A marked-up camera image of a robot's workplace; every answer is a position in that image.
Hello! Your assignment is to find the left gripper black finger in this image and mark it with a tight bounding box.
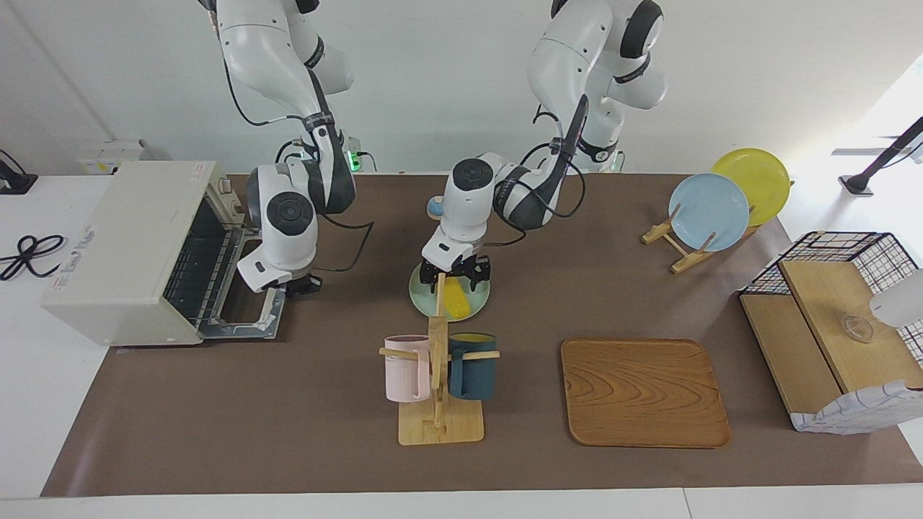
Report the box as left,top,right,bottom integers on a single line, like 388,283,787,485
420,259,452,293
461,255,493,293

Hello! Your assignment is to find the pale green plate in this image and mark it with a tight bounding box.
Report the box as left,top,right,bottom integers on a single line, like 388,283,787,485
409,261,492,322

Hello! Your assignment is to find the yellow corn cob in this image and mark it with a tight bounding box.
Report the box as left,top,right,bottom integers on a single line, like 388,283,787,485
442,276,469,318

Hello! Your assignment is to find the toaster oven glass door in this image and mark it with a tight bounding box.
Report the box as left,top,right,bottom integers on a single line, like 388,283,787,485
198,231,288,341

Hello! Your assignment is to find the cream toaster oven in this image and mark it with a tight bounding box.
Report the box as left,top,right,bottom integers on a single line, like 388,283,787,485
41,160,249,347

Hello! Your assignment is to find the dark teal mug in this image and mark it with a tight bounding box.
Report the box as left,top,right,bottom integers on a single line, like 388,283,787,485
447,332,497,401

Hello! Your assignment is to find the pink mug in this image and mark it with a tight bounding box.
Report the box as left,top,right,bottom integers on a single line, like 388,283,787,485
384,334,431,403

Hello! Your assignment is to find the brown table mat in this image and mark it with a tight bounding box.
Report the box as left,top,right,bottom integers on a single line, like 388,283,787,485
40,173,923,498

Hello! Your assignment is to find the wooden mug tree stand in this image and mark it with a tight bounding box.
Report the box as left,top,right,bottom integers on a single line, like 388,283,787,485
379,272,500,445

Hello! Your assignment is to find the white power box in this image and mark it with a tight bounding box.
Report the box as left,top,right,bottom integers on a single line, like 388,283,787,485
78,139,149,175

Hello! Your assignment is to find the wooden plate rack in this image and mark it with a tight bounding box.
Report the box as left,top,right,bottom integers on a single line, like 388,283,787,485
641,180,794,275

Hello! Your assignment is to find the wooden serving tray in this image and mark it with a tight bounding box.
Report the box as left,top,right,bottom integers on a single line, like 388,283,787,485
561,339,733,449

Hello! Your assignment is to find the light blue plate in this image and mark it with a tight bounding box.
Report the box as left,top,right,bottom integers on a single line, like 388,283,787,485
668,173,751,252

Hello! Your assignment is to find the black stand base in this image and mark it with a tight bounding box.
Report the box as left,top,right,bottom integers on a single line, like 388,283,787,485
0,149,38,195

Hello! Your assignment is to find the yellow plate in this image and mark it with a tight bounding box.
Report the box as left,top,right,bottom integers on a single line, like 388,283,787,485
711,148,791,227

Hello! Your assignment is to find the wooden step shelf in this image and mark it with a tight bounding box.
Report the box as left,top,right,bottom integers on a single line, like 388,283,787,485
741,259,923,419

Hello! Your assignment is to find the small clear glass cup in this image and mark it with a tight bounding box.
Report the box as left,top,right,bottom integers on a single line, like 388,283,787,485
842,314,877,344

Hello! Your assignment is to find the blurry white rounded object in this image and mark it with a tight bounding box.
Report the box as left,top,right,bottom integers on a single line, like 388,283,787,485
869,268,923,329

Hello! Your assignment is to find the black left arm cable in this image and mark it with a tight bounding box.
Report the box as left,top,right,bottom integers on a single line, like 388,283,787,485
498,105,588,247

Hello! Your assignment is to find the coiled black cable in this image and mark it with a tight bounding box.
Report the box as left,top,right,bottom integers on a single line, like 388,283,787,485
0,234,67,282

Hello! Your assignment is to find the black camera stand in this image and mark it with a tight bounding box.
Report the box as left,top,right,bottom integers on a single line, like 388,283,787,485
839,115,923,197

